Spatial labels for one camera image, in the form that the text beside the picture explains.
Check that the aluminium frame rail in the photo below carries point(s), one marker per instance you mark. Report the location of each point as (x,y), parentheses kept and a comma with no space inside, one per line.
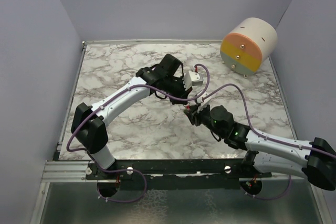
(64,172)

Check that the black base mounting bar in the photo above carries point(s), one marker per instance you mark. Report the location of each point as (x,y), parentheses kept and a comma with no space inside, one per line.
(175,174)

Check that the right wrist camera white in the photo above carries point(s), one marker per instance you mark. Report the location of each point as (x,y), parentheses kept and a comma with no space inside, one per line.
(202,102)

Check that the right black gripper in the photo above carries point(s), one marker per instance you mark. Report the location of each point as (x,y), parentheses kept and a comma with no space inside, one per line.
(194,116)

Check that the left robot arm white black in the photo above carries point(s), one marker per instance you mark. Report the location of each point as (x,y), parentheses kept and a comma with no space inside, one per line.
(90,122)

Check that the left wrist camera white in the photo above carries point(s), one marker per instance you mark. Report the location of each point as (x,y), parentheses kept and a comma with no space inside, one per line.
(191,79)

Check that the round three-drawer mini cabinet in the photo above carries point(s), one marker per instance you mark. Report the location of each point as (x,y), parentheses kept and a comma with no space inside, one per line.
(248,45)

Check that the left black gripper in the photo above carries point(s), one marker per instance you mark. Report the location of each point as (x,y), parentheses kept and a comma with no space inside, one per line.
(183,93)

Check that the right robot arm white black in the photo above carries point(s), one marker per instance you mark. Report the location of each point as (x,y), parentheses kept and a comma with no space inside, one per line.
(312,160)

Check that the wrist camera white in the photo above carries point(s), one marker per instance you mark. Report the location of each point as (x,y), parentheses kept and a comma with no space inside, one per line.
(202,102)
(191,79)

